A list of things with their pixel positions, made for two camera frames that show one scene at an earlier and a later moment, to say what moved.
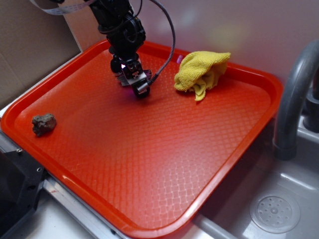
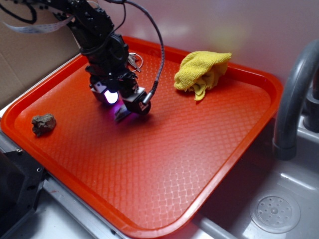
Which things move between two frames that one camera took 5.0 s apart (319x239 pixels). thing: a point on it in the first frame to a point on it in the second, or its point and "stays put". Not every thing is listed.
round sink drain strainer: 275,211 stays put
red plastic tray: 145,166 stays put
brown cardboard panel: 34,41 stays put
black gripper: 124,45 to 108,59
